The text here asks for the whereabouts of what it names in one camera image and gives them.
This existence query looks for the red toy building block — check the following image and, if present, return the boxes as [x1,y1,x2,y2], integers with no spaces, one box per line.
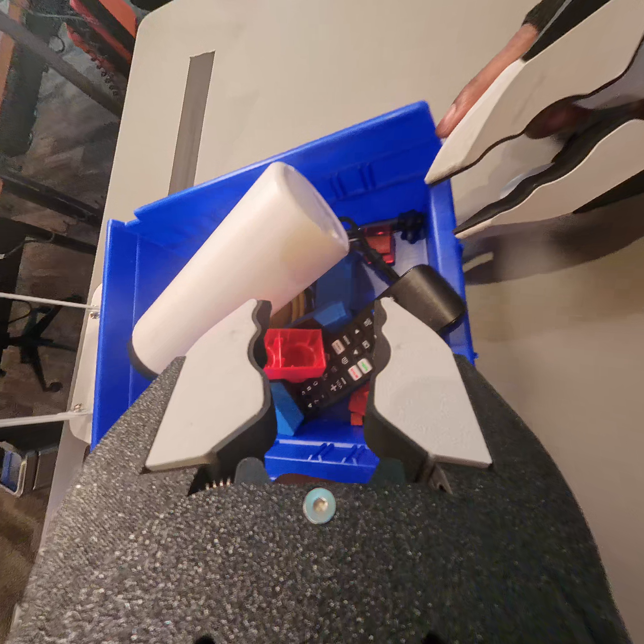
[263,328,327,380]

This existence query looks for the red plastic piece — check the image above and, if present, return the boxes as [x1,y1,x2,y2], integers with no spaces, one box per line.
[347,387,374,427]

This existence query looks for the person's right hand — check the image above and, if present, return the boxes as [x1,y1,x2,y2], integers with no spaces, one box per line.
[434,22,593,141]

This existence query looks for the dark blue foam block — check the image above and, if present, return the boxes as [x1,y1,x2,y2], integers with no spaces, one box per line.
[271,381,306,437]

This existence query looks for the white light bar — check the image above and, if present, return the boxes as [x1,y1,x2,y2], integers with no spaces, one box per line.
[0,284,105,446]

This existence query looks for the yellow tape roll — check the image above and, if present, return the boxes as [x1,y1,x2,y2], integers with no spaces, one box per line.
[272,294,316,329]

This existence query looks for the black remote control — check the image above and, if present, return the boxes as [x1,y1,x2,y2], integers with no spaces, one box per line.
[292,265,466,411]

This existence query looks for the red translucent cube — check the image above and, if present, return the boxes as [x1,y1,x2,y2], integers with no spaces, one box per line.
[365,225,399,266]

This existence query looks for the blue plastic bin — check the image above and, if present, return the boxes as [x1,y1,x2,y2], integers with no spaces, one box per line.
[91,101,479,484]

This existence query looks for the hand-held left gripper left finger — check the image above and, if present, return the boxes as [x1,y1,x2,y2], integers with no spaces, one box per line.
[145,298,277,474]

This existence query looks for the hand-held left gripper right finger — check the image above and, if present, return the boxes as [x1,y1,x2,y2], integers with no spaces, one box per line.
[365,297,494,471]

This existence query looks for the red storage crate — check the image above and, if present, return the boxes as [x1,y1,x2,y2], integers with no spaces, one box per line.
[67,0,140,67]

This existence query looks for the white plastic cup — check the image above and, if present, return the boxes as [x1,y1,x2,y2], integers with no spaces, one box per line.
[130,161,350,378]

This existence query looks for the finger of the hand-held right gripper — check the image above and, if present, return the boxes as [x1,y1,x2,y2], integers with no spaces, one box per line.
[424,0,644,185]
[453,101,644,240]

